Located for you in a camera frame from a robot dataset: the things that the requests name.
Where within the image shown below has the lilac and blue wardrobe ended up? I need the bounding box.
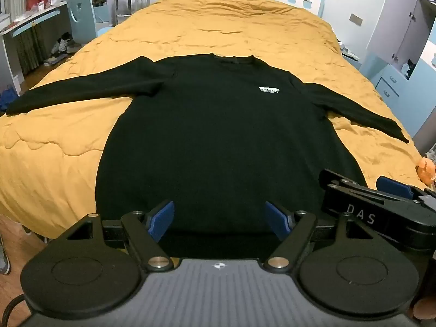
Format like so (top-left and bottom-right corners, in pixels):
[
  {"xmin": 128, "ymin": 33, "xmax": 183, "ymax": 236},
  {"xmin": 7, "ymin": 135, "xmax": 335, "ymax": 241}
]
[{"xmin": 366, "ymin": 0, "xmax": 436, "ymax": 79}]

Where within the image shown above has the blue cloth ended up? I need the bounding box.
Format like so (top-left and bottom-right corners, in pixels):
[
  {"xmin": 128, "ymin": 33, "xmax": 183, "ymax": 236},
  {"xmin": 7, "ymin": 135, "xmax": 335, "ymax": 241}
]
[{"xmin": 0, "ymin": 85, "xmax": 17, "ymax": 113}]

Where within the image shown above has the orange plush toy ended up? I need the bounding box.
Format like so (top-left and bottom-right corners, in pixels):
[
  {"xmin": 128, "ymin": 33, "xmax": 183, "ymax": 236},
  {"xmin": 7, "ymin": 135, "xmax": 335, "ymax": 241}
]
[{"xmin": 416, "ymin": 157, "xmax": 436, "ymax": 182}]

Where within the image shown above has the white and blue desk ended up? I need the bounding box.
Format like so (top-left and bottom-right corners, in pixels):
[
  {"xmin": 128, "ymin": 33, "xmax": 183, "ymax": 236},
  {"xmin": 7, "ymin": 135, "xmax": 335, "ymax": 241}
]
[{"xmin": 0, "ymin": 0, "xmax": 113, "ymax": 89}]

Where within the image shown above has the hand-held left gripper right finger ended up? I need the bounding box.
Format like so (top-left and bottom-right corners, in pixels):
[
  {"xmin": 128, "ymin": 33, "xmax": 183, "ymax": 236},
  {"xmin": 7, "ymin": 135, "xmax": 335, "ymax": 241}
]
[{"xmin": 265, "ymin": 201, "xmax": 379, "ymax": 274}]

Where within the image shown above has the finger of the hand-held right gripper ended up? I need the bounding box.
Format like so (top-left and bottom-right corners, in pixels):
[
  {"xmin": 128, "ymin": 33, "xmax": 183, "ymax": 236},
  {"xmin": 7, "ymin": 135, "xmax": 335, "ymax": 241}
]
[
  {"xmin": 318, "ymin": 168, "xmax": 367, "ymax": 191},
  {"xmin": 376, "ymin": 176, "xmax": 436, "ymax": 202}
]

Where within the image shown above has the grey slipper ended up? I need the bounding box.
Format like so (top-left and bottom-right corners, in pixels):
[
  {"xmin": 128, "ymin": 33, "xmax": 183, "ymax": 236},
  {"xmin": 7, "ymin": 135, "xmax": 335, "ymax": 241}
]
[{"xmin": 0, "ymin": 235, "xmax": 11, "ymax": 275}]

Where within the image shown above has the grey rolling cart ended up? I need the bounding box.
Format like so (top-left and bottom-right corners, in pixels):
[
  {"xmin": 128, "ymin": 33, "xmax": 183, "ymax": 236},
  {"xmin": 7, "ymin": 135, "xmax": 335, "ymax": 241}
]
[{"xmin": 114, "ymin": 0, "xmax": 152, "ymax": 26}]

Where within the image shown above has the black long-sleeve sweater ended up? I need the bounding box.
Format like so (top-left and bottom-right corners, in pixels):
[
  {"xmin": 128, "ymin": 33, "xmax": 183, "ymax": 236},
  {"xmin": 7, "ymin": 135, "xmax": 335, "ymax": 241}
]
[{"xmin": 5, "ymin": 53, "xmax": 409, "ymax": 246}]

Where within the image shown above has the mustard yellow quilt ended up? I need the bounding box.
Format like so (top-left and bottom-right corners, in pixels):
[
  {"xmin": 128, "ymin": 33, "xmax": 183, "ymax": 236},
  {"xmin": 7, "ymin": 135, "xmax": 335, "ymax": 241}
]
[{"xmin": 0, "ymin": 0, "xmax": 423, "ymax": 242}]

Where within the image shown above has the striped under-desk curtain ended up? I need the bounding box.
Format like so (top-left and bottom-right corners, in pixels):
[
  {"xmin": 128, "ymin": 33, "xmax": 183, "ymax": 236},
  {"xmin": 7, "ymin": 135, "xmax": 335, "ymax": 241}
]
[{"xmin": 15, "ymin": 24, "xmax": 46, "ymax": 74}]

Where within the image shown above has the light blue chair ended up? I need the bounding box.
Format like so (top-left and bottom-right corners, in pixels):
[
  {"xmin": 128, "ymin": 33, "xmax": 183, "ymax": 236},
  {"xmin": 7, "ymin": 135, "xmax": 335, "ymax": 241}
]
[{"xmin": 66, "ymin": 0, "xmax": 110, "ymax": 46}]

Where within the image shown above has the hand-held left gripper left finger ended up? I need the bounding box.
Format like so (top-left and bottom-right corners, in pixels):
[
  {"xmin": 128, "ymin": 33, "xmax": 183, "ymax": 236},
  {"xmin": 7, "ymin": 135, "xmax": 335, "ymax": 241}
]
[{"xmin": 58, "ymin": 200, "xmax": 175, "ymax": 273}]

